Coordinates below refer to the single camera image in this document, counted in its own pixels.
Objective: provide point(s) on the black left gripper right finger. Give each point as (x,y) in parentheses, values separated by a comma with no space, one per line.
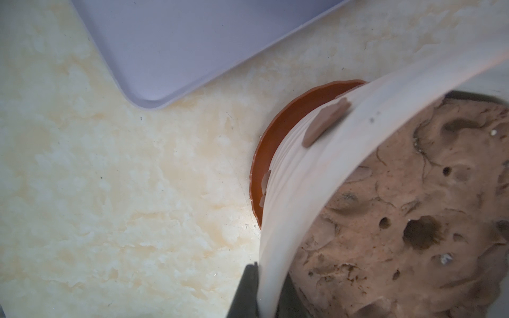
(290,305)

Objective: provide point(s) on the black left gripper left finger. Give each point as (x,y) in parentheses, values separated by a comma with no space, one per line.
(244,304)

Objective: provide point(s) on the white ceramic pot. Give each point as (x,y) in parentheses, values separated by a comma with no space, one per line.
(302,180)

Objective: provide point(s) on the brown soil in pot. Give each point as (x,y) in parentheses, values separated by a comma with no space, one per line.
(421,227)

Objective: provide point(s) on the lavender plastic tray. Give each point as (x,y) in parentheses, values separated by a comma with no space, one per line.
(159,51)

